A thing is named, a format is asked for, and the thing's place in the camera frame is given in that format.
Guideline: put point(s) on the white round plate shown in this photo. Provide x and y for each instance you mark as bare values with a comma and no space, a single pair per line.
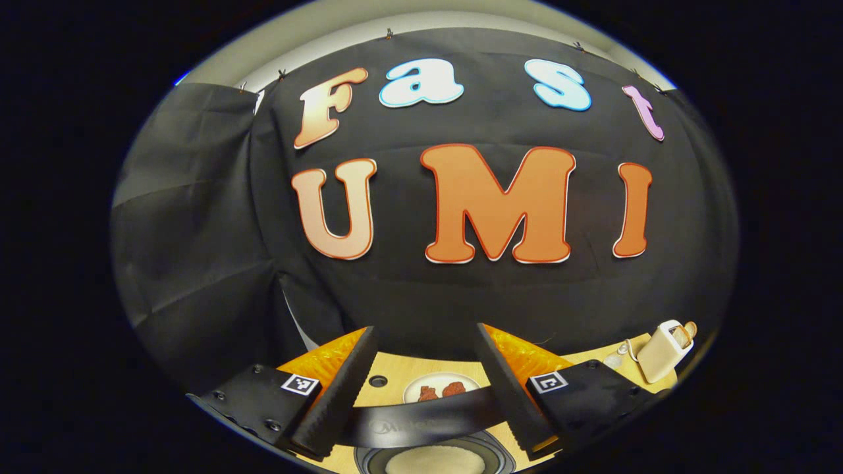
411,390

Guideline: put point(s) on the white rice heap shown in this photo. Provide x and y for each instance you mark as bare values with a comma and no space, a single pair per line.
435,461

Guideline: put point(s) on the black table grommet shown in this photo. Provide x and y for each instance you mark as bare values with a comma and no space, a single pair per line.
378,380

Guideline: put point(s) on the white toaster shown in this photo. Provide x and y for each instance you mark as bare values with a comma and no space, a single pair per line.
658,359

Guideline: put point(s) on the black backdrop cloth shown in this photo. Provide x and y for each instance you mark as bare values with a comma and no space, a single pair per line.
230,230

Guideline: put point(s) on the red meat piece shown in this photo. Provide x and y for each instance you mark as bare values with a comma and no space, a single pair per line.
454,389
428,394

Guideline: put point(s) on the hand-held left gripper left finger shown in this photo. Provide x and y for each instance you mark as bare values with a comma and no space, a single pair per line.
342,395

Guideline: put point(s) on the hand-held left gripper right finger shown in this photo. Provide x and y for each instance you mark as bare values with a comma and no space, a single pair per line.
504,388

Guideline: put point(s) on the toast bread slice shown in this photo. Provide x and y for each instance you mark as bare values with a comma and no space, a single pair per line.
679,337
690,330

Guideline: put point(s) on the black lidded rice cooker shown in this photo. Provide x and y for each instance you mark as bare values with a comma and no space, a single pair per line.
421,421

